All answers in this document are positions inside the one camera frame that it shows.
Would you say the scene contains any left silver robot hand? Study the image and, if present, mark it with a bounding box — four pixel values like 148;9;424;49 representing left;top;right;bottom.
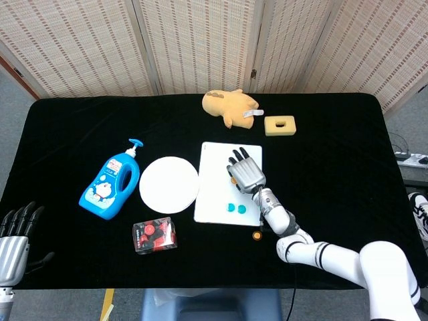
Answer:
0;201;56;288

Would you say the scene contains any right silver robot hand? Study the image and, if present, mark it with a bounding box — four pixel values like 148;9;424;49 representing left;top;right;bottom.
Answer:
227;146;267;194

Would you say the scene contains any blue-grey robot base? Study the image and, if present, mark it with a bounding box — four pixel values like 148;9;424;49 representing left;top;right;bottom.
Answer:
139;288;284;321

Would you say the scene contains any white magnetic board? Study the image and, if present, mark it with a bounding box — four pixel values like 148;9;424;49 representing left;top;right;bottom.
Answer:
193;141;263;227

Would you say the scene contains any blue pump soap bottle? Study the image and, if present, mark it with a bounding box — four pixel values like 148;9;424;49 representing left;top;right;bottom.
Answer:
78;138;144;221

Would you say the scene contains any yellow sponge with hole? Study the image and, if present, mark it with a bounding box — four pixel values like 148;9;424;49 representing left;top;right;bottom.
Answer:
263;114;297;138

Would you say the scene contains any tan plush toy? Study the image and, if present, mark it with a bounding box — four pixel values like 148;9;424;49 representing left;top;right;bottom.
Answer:
201;88;265;129

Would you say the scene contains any white round pad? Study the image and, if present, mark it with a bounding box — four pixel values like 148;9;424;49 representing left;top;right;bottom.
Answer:
138;155;200;215

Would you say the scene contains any black tablecloth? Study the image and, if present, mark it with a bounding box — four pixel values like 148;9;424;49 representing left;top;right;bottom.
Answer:
0;92;428;290

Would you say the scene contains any yellow floor tape strip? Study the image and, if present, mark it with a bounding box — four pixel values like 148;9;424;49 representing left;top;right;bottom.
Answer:
100;289;115;321

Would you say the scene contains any clear box with red parts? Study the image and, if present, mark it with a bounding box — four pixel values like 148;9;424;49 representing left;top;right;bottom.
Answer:
132;216;178;255

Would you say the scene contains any white power strip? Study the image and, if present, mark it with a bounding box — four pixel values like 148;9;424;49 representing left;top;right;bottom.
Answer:
394;152;428;168

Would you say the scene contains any white and black shoe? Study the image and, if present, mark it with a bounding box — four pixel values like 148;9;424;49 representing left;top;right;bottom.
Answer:
408;192;428;241

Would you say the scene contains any woven folding screen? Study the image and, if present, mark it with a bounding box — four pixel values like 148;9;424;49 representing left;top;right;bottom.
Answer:
0;0;428;114

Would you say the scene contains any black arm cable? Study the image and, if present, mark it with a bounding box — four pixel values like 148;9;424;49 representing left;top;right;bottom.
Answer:
289;265;299;321

